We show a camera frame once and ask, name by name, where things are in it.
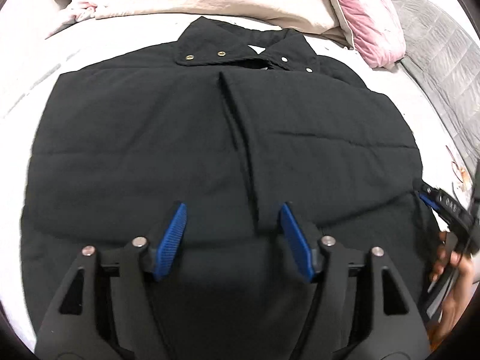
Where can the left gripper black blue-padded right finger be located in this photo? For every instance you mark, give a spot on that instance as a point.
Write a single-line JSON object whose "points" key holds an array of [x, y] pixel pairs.
{"points": [[361, 307]]}

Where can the pink velvet pillow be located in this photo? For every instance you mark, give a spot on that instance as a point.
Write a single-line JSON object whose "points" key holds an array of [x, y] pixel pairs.
{"points": [[373, 29]]}

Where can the grey quilted headboard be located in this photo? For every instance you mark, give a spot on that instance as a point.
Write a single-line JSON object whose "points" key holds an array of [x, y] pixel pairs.
{"points": [[444, 60]]}

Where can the large black coat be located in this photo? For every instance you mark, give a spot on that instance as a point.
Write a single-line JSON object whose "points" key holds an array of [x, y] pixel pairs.
{"points": [[232, 122]]}

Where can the person's right hand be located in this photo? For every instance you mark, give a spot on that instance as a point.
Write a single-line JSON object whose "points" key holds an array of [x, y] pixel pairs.
{"points": [[459, 296]]}

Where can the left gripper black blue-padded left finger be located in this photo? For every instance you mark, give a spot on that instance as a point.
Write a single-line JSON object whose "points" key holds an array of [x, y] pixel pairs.
{"points": [[101, 309]]}

